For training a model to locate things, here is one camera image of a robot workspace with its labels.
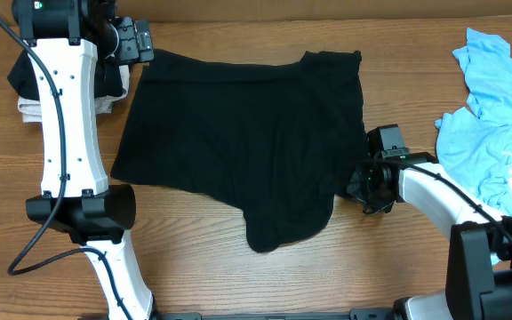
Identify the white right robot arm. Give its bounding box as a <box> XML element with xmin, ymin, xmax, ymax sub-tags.
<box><xmin>346</xmin><ymin>153</ymin><xmax>512</xmax><ymax>320</ymax></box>

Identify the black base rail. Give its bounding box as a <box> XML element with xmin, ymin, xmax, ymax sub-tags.
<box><xmin>156</xmin><ymin>308</ymin><xmax>392</xmax><ymax>320</ymax></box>

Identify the folded black garment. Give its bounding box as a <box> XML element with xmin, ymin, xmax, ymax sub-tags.
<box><xmin>7</xmin><ymin>51</ymin><xmax>124</xmax><ymax>100</ymax></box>

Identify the folded white garment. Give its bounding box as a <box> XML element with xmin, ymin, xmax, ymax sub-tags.
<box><xmin>17</xmin><ymin>66</ymin><xmax>130</xmax><ymax>123</ymax></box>

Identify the light blue t-shirt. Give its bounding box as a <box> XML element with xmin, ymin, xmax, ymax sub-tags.
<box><xmin>435</xmin><ymin>28</ymin><xmax>512</xmax><ymax>216</ymax></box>

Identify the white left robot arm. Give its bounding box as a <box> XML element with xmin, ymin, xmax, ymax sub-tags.
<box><xmin>12</xmin><ymin>0</ymin><xmax>156</xmax><ymax>319</ymax></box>

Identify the black t-shirt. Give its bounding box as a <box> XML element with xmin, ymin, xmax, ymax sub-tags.
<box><xmin>110</xmin><ymin>50</ymin><xmax>368</xmax><ymax>252</ymax></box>

